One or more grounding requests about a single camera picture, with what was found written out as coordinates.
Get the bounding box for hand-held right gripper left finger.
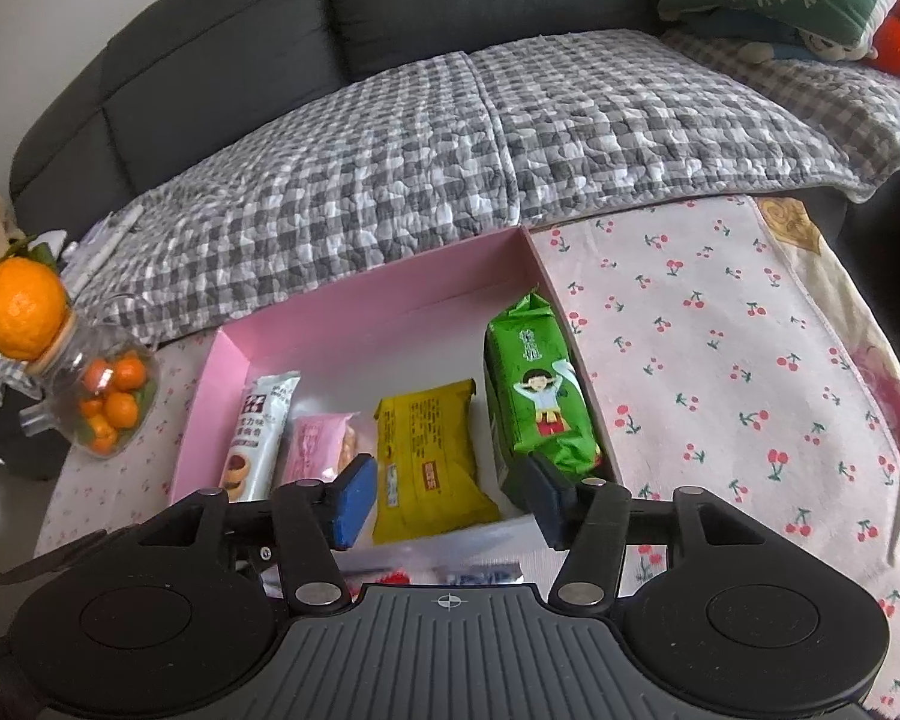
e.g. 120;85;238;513
116;454;380;610

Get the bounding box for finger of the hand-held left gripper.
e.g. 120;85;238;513
0;529;113;586

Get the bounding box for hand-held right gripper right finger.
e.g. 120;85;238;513
521;452;785;608

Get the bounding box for yellow snack packet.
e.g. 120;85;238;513
371;381;500;547

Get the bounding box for white blue snack packet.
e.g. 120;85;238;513
435;566;522;587

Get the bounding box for green snack packet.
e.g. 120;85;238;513
484;292;605;492

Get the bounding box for pink cardboard box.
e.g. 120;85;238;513
166;223;623;567

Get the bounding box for pink snack packet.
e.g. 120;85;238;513
279;411;361;488

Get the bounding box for dark side table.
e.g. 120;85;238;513
0;360;68;481

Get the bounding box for white chocolate biscuit packet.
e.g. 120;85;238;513
223;371;302;503

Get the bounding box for glass jar of small oranges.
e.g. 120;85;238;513
19;300;162;458

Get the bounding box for cherry print tablecloth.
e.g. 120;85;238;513
34;195;900;713

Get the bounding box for large orange fruit ornament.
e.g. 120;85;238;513
0;236;72;361

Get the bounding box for white plastic wrappers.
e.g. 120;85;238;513
64;206;147;290

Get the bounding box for grey checkered blanket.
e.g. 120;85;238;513
67;26;900;350

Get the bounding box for dark grey sofa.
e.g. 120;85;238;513
7;0;900;286

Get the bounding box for plush doll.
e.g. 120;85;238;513
690;11;878;65

